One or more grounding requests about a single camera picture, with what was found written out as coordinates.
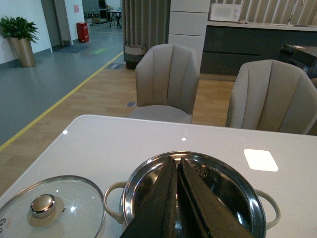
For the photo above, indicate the white tall cabinet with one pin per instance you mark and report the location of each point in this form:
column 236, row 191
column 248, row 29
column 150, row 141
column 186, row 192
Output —
column 188, row 23

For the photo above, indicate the red box on floor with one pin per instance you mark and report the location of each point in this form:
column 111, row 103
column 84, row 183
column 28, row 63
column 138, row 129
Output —
column 82, row 32

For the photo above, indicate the right beige upholstered chair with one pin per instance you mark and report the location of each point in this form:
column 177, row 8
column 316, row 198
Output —
column 271, row 95

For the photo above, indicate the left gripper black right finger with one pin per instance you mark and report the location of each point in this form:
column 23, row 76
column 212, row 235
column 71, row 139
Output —
column 202, row 214

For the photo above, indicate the grey pleated curtain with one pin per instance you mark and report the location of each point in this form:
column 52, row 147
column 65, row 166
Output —
column 145, row 22

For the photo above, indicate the dark kitchen counter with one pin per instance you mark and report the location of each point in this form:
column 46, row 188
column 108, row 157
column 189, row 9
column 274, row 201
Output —
column 226, row 48

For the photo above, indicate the glass pot lid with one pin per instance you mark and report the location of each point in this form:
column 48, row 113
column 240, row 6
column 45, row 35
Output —
column 57, row 207

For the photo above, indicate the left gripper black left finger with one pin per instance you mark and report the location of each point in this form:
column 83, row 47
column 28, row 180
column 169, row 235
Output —
column 156, row 219

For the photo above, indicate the woven laundry basket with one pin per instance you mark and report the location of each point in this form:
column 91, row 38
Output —
column 133, row 54

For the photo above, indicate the green potted plant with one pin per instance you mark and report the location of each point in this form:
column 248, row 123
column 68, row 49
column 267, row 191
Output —
column 20, row 33

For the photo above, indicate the beige upholstered chair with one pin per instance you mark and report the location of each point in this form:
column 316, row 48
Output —
column 167, row 79
column 271, row 95

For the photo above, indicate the left beige upholstered chair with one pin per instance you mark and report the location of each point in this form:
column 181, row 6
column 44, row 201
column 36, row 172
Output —
column 167, row 79

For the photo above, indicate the white microwave oven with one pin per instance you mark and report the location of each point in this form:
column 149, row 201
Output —
column 224, row 12

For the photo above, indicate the white electric cooking pot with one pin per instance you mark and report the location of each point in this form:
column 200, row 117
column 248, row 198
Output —
column 256, row 210

